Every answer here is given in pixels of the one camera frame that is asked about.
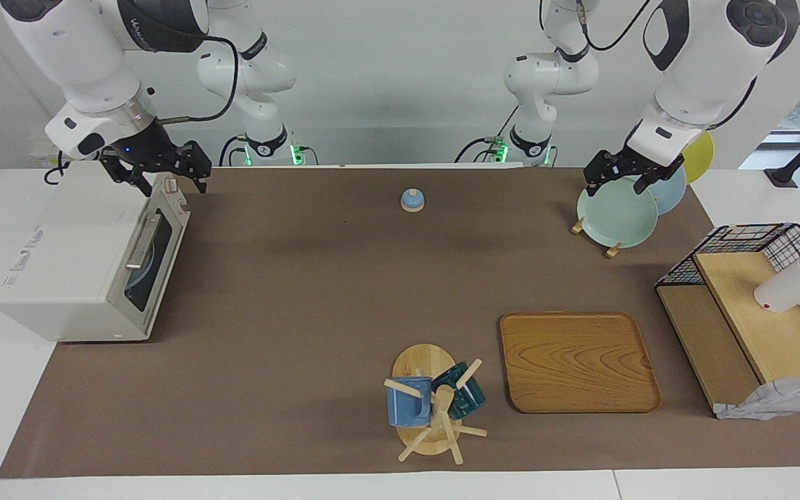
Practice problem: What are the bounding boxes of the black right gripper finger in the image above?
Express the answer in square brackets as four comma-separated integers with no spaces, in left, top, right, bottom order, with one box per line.
[99,154,156,198]
[176,140,213,194]

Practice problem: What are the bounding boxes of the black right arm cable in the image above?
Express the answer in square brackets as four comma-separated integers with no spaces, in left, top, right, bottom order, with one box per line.
[157,35,241,124]

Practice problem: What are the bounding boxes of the wooden serving tray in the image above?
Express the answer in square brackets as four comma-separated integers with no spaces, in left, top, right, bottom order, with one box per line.
[499,312,663,415]

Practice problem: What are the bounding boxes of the light blue smooth plate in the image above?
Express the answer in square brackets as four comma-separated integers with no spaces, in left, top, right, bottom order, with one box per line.
[640,167,688,216]

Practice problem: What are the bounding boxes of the wooden plate rack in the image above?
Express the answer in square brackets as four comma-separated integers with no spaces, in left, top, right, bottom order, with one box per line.
[571,217,624,259]

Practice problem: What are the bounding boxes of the blue mug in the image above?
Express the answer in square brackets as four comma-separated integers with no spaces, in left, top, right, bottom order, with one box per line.
[387,376,433,427]

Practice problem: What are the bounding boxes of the yellow plate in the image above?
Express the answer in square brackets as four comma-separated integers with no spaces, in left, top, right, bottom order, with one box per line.
[681,131,715,184]

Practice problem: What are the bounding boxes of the glass oven door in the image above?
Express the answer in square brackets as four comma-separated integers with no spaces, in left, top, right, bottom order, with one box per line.
[121,172,191,341]

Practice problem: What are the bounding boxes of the wooden mug tree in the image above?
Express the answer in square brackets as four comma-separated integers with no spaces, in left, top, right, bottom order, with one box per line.
[383,343,488,465]

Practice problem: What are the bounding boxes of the black wire basket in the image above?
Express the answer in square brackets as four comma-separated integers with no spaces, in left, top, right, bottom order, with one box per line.
[655,222,800,369]

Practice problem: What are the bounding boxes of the wooden step shelf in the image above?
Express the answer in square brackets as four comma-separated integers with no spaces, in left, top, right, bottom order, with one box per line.
[657,251,800,416]

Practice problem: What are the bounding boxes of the marble pattern cloth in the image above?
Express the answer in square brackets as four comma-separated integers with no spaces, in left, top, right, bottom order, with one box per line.
[715,374,800,421]

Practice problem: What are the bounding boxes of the brown table mat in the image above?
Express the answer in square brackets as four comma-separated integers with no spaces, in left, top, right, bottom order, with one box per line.
[0,167,800,478]

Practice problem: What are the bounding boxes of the light blue ribbed plate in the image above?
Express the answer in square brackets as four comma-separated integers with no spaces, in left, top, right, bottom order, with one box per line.
[129,236,159,294]

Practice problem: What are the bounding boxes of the black coiled cable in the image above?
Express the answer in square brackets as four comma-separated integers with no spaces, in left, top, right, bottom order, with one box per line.
[44,149,71,185]

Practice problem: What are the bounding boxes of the dark green mug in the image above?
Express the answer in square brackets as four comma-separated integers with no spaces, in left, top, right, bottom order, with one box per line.
[432,361,487,420]

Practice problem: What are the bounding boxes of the white plastic cup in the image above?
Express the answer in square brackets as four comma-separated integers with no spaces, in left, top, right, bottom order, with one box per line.
[753,254,800,313]

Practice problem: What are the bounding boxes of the white toaster oven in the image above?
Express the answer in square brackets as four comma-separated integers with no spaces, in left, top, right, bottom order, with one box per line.
[0,161,191,342]

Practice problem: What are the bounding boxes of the white socket box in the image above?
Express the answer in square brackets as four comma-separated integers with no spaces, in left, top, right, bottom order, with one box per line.
[28,142,60,167]

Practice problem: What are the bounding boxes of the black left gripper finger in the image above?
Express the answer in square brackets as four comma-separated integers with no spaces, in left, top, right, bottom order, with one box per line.
[583,150,613,192]
[633,158,685,196]

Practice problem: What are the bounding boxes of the pale green plate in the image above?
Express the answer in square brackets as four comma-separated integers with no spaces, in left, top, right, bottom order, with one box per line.
[576,175,659,249]

